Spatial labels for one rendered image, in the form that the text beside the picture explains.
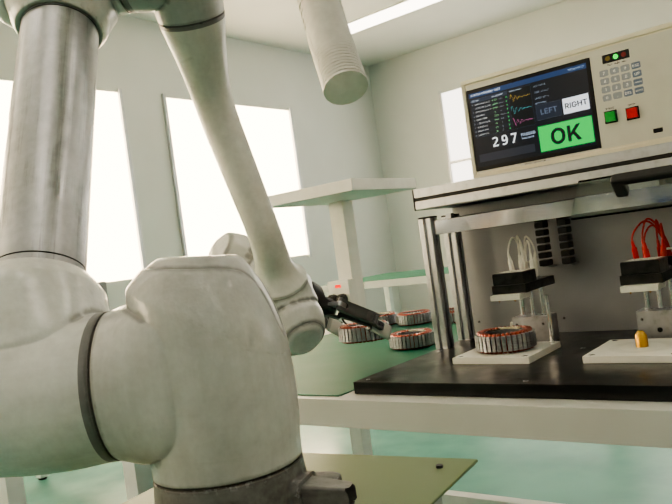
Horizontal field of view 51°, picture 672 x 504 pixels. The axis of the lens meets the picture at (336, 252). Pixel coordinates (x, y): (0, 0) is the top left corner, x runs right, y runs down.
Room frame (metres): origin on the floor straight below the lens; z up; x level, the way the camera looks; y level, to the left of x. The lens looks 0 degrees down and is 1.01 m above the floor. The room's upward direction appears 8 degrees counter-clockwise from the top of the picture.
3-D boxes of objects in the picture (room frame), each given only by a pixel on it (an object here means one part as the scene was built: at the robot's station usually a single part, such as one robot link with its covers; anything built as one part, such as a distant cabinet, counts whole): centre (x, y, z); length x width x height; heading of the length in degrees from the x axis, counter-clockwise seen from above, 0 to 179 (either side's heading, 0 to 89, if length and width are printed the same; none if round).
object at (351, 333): (1.52, -0.04, 0.83); 0.11 x 0.11 x 0.04
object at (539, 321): (1.43, -0.38, 0.80); 0.08 x 0.05 x 0.06; 52
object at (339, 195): (2.25, -0.03, 0.98); 0.37 x 0.35 x 0.46; 52
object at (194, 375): (0.73, 0.15, 0.92); 0.18 x 0.16 x 0.22; 88
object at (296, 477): (0.72, 0.12, 0.78); 0.22 x 0.18 x 0.06; 71
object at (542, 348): (1.31, -0.29, 0.78); 0.15 x 0.15 x 0.01; 52
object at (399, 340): (1.71, -0.15, 0.77); 0.11 x 0.11 x 0.04
